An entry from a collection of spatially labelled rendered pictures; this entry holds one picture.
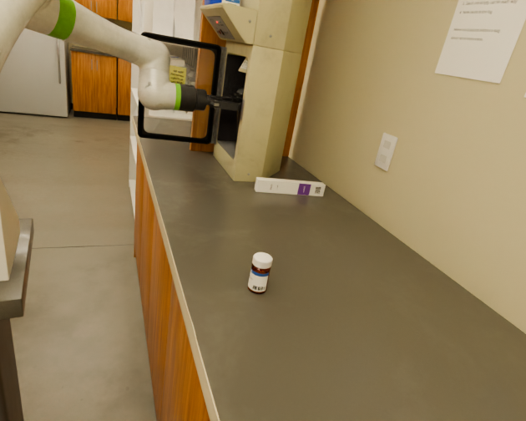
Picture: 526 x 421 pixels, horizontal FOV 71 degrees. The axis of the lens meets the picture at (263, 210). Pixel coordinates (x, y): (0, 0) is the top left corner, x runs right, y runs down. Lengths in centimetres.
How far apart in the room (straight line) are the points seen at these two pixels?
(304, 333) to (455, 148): 67
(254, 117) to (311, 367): 91
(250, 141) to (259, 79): 21
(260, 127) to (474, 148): 68
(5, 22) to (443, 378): 99
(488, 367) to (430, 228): 46
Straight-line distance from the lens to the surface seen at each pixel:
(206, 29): 164
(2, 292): 81
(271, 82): 133
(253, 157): 137
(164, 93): 135
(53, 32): 123
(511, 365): 89
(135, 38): 135
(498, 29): 113
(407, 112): 127
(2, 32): 85
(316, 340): 72
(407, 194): 124
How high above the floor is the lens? 140
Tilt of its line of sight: 23 degrees down
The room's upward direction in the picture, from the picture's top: 10 degrees clockwise
